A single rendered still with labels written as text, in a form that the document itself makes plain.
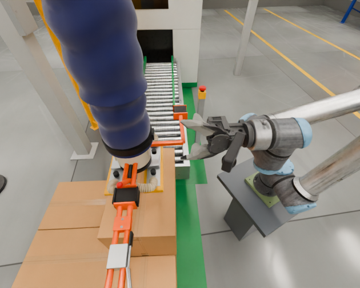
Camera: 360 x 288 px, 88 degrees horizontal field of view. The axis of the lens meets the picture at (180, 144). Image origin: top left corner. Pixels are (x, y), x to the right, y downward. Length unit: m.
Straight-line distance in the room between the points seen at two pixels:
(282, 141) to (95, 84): 0.55
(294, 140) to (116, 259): 0.65
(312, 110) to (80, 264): 1.54
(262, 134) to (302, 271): 1.82
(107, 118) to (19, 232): 2.05
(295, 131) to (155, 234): 0.80
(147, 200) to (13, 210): 1.90
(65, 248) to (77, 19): 1.41
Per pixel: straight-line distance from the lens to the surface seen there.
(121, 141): 0.76
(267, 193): 1.43
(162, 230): 1.06
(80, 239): 1.62
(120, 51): 0.58
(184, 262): 1.98
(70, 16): 0.56
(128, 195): 0.81
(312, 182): 1.17
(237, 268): 2.04
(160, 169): 1.00
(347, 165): 1.10
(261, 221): 1.38
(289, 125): 0.59
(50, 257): 1.67
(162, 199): 1.12
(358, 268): 2.53
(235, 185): 1.45
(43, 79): 2.20
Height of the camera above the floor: 1.95
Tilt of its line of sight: 47 degrees down
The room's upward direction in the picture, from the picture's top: straight up
